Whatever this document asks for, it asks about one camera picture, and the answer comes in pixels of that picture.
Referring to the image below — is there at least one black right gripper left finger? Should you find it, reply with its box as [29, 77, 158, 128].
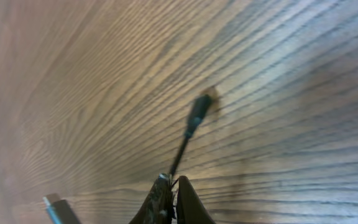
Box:
[129, 173, 175, 224]

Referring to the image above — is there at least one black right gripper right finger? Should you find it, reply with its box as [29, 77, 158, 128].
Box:
[176, 175, 215, 224]

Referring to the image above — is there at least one black USB-A cable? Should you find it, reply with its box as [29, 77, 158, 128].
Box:
[168, 95, 214, 178]

